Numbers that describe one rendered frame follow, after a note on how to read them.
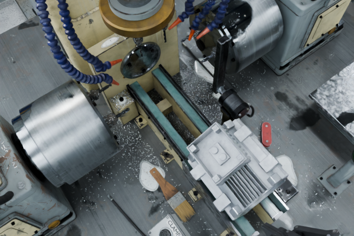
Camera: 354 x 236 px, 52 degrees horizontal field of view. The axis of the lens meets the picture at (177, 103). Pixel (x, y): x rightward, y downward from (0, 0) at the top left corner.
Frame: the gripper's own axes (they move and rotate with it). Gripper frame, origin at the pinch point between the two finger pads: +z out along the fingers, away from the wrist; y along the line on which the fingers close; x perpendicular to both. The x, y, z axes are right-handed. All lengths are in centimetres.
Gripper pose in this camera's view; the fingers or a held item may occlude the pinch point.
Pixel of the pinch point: (275, 234)
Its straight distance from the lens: 81.5
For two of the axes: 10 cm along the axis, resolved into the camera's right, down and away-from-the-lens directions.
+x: 5.1, 8.5, 1.0
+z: -2.6, 0.5, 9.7
